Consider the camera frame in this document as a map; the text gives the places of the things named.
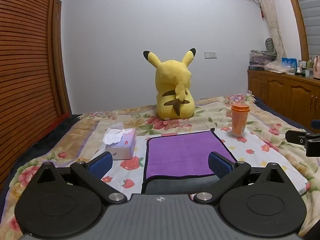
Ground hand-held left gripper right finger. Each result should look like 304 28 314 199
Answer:
193 151 288 204

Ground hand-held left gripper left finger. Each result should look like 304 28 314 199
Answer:
32 152 127 204

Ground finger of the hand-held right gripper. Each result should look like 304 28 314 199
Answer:
285 129 308 146

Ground purple towel with black trim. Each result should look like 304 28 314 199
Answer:
141 128 237 195

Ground tissue box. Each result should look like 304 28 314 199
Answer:
105 128 137 160

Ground white tissue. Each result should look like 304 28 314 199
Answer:
103 122 124 145

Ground wooden cabinet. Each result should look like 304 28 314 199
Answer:
247 69 320 131

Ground orange lidded cup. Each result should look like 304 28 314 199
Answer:
230 102 250 137

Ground dark blue mattress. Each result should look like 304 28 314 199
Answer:
0 95 316 205

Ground clear plastic bag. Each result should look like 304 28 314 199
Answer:
264 60 296 74

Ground pink container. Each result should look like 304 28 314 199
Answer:
313 55 320 80

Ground green bottle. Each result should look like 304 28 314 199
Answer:
307 56 314 78

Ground blue box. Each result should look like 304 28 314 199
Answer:
282 57 298 68

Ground stack of folded cloths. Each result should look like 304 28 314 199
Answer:
249 50 277 68

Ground yellow plush toy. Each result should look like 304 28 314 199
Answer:
143 47 197 120

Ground cream curtain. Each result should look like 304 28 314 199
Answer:
250 0 287 58

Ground wooden louvered wardrobe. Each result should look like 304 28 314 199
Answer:
0 0 72 190

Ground window blinds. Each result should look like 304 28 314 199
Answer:
291 0 320 58

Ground wooden window frame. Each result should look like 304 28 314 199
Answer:
283 0 310 61

